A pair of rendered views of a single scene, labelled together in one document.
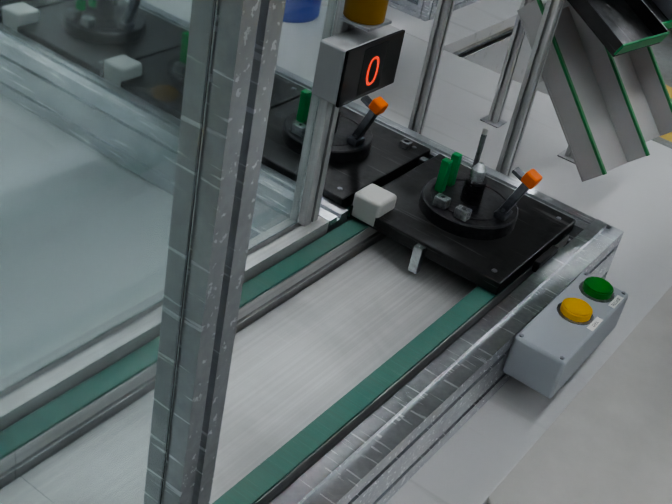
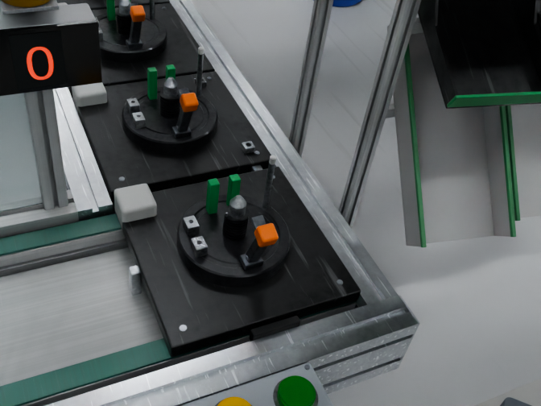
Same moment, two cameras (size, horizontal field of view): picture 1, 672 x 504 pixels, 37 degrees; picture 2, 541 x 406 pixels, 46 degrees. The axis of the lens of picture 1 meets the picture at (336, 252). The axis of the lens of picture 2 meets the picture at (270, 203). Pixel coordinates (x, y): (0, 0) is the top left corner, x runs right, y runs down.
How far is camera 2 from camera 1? 92 cm
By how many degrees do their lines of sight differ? 25
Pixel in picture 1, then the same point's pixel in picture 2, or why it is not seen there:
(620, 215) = (502, 285)
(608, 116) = (486, 175)
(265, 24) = not seen: outside the picture
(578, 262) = (313, 347)
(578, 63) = not seen: hidden behind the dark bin
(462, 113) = not seen: hidden behind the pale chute
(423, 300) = (116, 329)
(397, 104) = (355, 101)
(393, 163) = (213, 165)
